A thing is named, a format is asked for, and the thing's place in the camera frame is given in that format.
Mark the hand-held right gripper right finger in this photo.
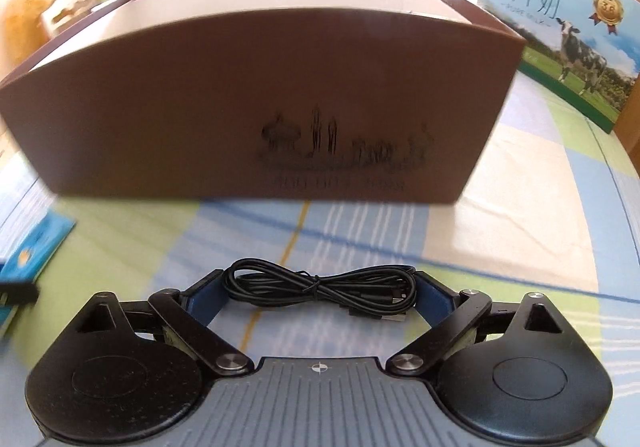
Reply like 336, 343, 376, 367
386, 269, 582, 378

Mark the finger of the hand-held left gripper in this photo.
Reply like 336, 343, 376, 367
0, 281, 40, 309

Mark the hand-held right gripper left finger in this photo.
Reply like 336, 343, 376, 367
75, 268, 256, 378

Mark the blue toothpaste tube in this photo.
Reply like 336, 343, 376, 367
0, 207, 77, 288

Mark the black usb cable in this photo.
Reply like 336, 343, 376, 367
220, 259, 421, 325

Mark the brown cardboard box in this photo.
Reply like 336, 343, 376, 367
0, 0, 528, 208

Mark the desktop with checked tablecloth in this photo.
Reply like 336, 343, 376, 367
0, 42, 640, 447

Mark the yellow plastic bag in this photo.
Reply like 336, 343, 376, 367
2, 0, 66, 48

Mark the blue milk gift box with cow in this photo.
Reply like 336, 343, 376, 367
475, 0, 640, 135

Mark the brown cardboard carrier with white handle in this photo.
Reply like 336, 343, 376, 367
42, 0, 96, 35

